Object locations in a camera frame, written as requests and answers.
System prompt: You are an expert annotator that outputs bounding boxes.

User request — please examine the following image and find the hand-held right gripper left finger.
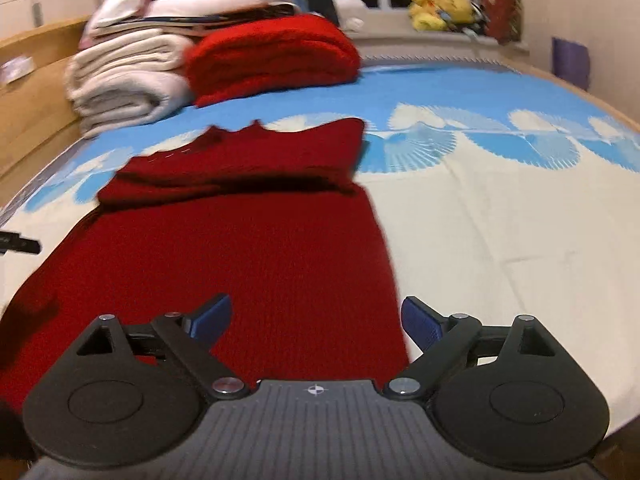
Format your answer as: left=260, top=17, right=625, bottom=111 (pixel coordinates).
left=74, top=294, right=249, bottom=402

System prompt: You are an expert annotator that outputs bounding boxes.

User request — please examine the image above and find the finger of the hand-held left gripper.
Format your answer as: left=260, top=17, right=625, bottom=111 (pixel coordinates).
left=0, top=230, right=42, bottom=257

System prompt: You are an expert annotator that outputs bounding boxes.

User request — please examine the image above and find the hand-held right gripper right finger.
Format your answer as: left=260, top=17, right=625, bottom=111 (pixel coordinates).
left=382, top=296, right=557, bottom=402

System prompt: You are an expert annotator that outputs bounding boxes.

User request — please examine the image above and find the dark red knit sweater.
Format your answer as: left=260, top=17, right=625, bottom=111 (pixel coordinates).
left=0, top=118, right=417, bottom=413

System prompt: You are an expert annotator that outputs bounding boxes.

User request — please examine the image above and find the wooden headboard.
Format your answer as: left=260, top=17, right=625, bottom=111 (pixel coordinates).
left=0, top=16, right=97, bottom=207

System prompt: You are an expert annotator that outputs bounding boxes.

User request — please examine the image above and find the tissue pack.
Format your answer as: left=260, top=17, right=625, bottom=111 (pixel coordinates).
left=0, top=55, right=37, bottom=84

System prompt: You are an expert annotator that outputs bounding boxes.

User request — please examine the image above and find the cream folded blanket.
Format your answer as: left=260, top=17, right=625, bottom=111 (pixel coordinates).
left=65, top=27, right=195, bottom=92
left=74, top=66, right=197, bottom=140

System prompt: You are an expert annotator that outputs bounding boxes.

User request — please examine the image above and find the white and pink cloth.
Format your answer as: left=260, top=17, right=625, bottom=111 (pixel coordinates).
left=79, top=0, right=167, bottom=47

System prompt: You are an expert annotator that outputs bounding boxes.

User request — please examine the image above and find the bright red folded blanket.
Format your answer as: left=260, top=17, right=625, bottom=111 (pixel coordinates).
left=184, top=14, right=362, bottom=109

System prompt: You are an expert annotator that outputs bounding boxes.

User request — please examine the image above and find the dark patterned folded cloth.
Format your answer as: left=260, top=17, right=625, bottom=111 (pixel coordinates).
left=90, top=2, right=302, bottom=39

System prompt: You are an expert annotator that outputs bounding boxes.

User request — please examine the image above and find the purple board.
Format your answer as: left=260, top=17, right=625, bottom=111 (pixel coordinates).
left=551, top=37, right=591, bottom=92

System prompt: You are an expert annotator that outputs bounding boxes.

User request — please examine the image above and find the yellow plush toy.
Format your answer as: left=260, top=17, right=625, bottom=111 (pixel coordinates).
left=442, top=0, right=477, bottom=27
left=407, top=0, right=447, bottom=32

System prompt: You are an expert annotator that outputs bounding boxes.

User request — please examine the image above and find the white folded sheet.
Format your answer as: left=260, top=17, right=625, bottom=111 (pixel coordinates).
left=147, top=0, right=297, bottom=19

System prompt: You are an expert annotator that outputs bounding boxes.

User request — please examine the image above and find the dark red plush bag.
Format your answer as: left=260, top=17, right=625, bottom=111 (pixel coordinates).
left=481, top=0, right=519, bottom=44

